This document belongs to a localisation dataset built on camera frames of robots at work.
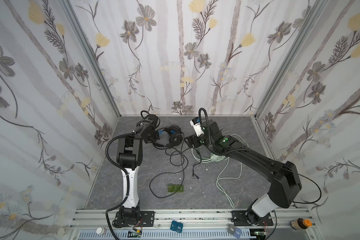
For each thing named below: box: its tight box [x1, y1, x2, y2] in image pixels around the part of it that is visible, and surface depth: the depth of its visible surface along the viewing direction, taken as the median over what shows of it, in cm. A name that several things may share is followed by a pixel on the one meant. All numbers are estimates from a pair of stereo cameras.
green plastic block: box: [168, 183, 185, 193], surface depth 84 cm
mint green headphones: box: [191, 148, 226, 163], surface depth 93 cm
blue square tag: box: [170, 220, 183, 233], surface depth 72 cm
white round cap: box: [96, 227, 105, 235], surface depth 69 cm
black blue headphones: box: [152, 124, 183, 149], surface depth 100 cm
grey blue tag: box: [227, 225, 242, 239], surface depth 71 cm
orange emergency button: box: [291, 218, 312, 230], surface depth 69 cm
